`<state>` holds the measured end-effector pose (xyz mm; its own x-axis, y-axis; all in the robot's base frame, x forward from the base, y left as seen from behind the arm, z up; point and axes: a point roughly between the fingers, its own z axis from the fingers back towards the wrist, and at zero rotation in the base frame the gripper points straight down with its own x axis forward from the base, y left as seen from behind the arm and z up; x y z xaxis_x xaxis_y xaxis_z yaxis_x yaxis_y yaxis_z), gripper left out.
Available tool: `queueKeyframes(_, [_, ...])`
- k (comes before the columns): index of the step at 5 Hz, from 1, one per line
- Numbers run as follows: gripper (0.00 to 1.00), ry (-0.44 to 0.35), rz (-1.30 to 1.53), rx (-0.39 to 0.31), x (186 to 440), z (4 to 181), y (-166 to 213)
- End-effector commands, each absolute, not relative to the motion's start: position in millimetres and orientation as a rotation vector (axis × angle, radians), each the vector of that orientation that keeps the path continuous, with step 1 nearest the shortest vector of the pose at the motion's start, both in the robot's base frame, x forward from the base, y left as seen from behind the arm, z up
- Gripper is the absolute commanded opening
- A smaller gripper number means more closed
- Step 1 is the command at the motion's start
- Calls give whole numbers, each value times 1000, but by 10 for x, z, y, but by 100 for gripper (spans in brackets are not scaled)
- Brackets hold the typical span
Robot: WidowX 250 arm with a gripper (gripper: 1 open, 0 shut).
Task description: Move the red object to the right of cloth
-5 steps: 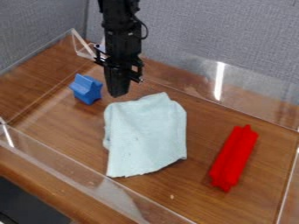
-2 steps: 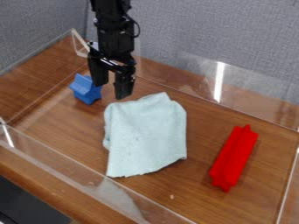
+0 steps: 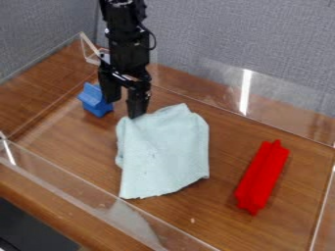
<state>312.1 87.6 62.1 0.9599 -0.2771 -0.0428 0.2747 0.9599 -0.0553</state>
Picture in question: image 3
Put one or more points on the clear acrylic front barrier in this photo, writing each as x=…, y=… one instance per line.
x=87, y=213

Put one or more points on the clear acrylic back barrier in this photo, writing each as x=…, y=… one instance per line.
x=289, y=106

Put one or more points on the light blue cloth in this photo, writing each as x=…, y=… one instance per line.
x=163, y=150

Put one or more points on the clear acrylic right barrier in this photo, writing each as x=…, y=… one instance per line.
x=322, y=209

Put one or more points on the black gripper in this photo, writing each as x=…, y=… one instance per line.
x=126, y=71

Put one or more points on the clear acrylic barrier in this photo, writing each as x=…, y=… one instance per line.
x=322, y=209
x=87, y=213
x=289, y=106

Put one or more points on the red object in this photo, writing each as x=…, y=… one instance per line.
x=261, y=176

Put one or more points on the clear acrylic corner bracket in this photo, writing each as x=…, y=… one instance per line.
x=94, y=54

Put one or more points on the blue star-shaped block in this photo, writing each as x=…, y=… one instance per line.
x=94, y=101

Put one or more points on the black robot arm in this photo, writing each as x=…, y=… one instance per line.
x=126, y=33

